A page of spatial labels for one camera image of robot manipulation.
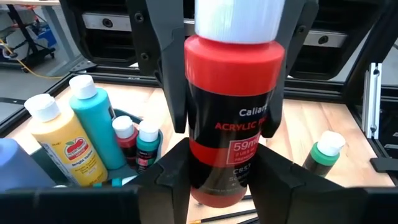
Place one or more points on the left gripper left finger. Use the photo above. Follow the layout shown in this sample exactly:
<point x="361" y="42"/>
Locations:
<point x="168" y="193"/>

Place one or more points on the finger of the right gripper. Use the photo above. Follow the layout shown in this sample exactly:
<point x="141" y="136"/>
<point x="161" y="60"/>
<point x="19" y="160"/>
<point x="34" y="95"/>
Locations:
<point x="169" y="62"/>
<point x="295" y="37"/>

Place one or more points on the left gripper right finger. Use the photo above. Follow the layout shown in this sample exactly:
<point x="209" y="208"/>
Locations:
<point x="280" y="193"/>

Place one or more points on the small teal paint bottle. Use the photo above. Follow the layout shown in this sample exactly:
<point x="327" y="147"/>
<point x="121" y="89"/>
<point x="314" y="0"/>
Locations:
<point x="147" y="146"/>

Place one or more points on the small green paint bottle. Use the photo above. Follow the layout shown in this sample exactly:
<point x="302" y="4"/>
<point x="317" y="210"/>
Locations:
<point x="320" y="158"/>

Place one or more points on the brown-tipped paintbrushes group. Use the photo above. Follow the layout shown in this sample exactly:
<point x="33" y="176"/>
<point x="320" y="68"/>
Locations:
<point x="230" y="215"/>

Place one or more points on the small dark red paint bottle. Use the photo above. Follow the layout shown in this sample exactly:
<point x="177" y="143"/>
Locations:
<point x="127" y="143"/>

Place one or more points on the small scarlet paint bottle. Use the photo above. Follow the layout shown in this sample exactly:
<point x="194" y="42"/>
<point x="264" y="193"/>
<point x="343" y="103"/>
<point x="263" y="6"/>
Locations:
<point x="233" y="93"/>

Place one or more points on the large turquoise paint bottle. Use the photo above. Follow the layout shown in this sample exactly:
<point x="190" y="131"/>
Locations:
<point x="96" y="124"/>

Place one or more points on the large yellow paint bottle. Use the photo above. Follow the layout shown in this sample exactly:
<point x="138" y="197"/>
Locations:
<point x="53" y="130"/>

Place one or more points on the large periwinkle paint bottle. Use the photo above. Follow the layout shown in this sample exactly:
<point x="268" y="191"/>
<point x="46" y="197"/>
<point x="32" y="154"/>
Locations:
<point x="21" y="168"/>

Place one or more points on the grey desk foot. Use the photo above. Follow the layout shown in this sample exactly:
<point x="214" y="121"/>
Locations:
<point x="59" y="34"/>

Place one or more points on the teal plastic caddy bin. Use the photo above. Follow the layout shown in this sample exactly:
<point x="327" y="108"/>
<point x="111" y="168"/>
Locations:
<point x="122" y="172"/>

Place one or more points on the silver aluminium post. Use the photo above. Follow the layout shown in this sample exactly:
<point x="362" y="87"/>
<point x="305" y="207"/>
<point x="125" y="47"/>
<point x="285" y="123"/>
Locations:
<point x="367" y="102"/>

